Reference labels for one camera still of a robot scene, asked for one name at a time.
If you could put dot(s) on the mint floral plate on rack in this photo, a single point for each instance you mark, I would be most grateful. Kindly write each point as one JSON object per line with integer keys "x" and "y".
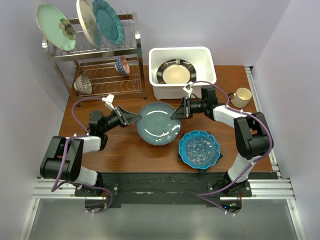
{"x": 55, "y": 27}

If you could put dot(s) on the blue scalloped plate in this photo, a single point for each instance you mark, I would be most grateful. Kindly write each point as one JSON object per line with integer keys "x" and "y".
{"x": 199, "y": 150}

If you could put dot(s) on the grey patterned bowl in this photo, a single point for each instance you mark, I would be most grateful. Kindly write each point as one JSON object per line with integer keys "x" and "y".
{"x": 83, "y": 84}

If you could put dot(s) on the cream plate on rack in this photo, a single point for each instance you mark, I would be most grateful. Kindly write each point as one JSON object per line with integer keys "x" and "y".
{"x": 87, "y": 21}

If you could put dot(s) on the cream mug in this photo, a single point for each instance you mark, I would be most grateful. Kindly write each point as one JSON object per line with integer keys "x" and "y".
{"x": 240, "y": 98}

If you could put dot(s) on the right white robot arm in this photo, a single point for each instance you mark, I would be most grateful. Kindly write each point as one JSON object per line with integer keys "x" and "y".
{"x": 252, "y": 135}

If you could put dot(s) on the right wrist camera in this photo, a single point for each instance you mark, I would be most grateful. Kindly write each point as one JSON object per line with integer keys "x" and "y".
{"x": 188, "y": 88}

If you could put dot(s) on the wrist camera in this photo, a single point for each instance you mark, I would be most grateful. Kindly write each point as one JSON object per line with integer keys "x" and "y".
{"x": 108, "y": 101}
{"x": 188, "y": 88}

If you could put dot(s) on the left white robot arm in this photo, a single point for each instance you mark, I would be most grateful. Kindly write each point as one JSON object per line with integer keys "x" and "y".
{"x": 62, "y": 161}

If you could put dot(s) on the teal plate on rack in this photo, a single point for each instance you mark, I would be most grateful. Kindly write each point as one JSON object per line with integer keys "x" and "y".
{"x": 108, "y": 22}

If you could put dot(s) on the dark blue glazed plate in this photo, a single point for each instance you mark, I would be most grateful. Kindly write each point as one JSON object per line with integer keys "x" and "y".
{"x": 156, "y": 126}

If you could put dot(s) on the metal dish rack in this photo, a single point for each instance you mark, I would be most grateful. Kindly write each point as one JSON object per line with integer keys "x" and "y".
{"x": 99, "y": 64}

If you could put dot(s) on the black striped plate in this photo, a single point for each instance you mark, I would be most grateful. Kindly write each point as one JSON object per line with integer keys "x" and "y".
{"x": 176, "y": 71}

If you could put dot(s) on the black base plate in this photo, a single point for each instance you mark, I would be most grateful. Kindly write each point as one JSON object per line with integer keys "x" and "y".
{"x": 171, "y": 188}

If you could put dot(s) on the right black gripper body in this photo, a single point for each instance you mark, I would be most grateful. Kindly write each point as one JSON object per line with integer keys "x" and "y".
{"x": 197, "y": 107}

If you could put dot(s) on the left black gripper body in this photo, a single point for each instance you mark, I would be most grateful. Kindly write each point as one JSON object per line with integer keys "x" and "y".
{"x": 111, "y": 121}

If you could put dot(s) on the white plastic bin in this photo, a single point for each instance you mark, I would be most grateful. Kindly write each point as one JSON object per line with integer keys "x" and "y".
{"x": 200, "y": 57}

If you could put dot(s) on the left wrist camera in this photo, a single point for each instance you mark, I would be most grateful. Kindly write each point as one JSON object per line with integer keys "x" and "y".
{"x": 108, "y": 101}

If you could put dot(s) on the blue patterned bowl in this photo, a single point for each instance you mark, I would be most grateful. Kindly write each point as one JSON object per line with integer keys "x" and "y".
{"x": 122, "y": 65}

